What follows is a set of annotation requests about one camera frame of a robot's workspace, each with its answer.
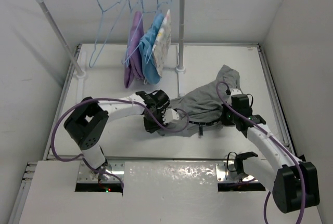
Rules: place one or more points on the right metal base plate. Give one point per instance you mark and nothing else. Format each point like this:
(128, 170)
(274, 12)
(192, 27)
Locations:
(223, 175)

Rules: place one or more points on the white foam front board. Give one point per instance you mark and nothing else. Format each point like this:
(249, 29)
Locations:
(154, 192)

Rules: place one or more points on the blue garment on hanger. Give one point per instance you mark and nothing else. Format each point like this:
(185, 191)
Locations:
(145, 47)

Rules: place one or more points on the empty light blue wire hanger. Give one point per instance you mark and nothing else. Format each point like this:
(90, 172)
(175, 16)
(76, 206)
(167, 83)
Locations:
(105, 29)

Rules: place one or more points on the white clothes rack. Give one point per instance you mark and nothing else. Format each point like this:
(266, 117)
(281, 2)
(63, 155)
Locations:
(105, 78)

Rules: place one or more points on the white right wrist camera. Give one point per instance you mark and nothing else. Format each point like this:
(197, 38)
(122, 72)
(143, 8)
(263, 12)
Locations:
(233, 92)

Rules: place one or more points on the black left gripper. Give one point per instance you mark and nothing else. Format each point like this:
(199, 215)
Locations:
(149, 126)

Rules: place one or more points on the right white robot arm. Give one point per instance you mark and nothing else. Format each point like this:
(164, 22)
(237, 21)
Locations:
(292, 182)

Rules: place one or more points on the purple garment on hanger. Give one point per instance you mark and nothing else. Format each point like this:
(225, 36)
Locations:
(133, 59)

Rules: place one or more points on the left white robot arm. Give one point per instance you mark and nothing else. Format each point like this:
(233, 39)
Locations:
(86, 123)

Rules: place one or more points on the metal base plate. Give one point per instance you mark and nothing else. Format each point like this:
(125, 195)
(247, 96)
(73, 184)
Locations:
(114, 172)
(223, 175)

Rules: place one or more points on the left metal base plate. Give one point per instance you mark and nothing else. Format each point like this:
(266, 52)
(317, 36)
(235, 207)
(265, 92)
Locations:
(114, 172)

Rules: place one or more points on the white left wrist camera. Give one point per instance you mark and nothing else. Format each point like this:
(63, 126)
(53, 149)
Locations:
(170, 116)

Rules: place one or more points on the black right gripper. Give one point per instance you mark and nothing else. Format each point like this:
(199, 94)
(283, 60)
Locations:
(223, 120)

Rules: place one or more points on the white patterned garment on hanger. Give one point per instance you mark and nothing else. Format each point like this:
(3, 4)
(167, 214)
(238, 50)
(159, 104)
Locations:
(162, 43)

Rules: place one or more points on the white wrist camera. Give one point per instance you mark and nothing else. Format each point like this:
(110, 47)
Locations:
(233, 92)
(170, 116)

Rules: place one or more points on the grey t shirt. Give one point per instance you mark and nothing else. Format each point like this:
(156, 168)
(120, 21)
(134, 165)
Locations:
(203, 106)

